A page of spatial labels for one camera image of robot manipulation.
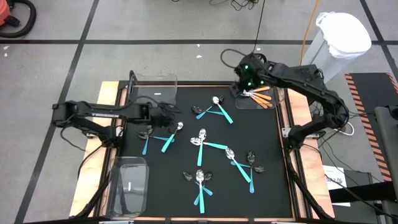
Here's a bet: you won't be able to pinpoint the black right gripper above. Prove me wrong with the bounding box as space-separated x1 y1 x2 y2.
229 52 271 98

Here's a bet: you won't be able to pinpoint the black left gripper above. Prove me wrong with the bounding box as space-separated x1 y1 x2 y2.
145 103 180 136

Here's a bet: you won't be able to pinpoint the orange-handled metal spoon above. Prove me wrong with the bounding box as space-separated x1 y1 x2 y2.
244 91 273 101
245 93 274 108
245 86 271 95
245 93 269 110

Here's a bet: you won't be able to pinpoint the clear plastic bin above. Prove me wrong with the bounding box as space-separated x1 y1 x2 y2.
234 74 284 110
105 156 150 218
129 70 178 109

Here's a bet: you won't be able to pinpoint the black table mat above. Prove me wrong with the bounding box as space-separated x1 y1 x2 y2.
119 83 293 218

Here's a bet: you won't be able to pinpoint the silver mounting plate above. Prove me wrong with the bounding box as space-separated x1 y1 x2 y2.
281 127 326 139

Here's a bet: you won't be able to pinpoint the white-bagged trash can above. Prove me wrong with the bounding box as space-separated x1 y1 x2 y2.
302 11 373 83

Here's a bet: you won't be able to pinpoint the white paper sheet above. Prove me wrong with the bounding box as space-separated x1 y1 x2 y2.
322 164 351 208

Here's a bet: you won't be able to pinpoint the black orange-striped floor mat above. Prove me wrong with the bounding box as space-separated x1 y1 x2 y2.
345 72 398 183

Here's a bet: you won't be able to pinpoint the dark grey chair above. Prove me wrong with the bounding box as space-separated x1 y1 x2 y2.
374 105 398 194

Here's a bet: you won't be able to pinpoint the black equipment case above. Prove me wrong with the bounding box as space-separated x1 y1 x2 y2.
323 169 383 224

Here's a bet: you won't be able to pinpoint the orange shop vacuum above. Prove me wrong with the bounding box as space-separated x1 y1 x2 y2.
0 0 21 27

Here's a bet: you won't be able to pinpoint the tangled black cables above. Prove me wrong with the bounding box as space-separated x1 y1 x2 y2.
170 0 261 12

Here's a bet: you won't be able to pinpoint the yellow cable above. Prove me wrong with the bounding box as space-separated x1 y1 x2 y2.
299 0 321 66

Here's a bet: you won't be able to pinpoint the black vacuum hose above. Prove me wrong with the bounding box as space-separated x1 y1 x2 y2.
0 0 37 39

